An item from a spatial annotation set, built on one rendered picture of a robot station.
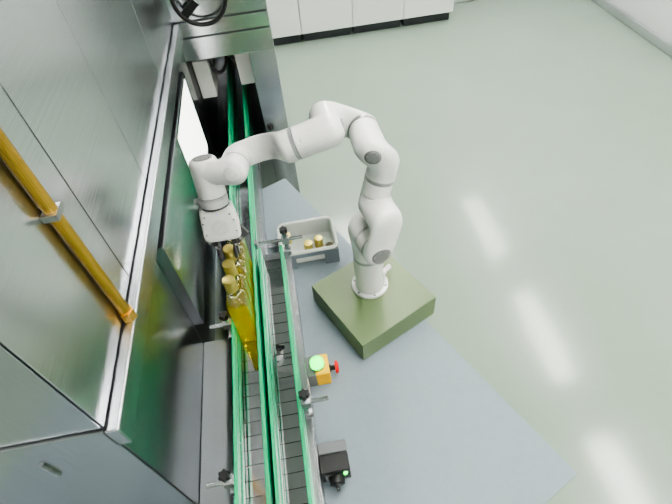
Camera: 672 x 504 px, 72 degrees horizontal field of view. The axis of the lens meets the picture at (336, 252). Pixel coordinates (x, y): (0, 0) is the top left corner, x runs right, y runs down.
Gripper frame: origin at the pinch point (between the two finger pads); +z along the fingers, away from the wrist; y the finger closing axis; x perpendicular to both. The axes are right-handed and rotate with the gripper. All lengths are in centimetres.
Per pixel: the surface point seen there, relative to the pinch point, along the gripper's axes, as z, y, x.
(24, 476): 5, -35, -60
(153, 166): -26.6, -13.9, 4.9
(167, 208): -17.0, -12.1, -1.6
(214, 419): 36.1, -10.9, -28.3
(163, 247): -13.2, -11.8, -15.2
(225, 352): 30.6, -7.9, -8.4
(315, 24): -7, 61, 392
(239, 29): -46, 9, 95
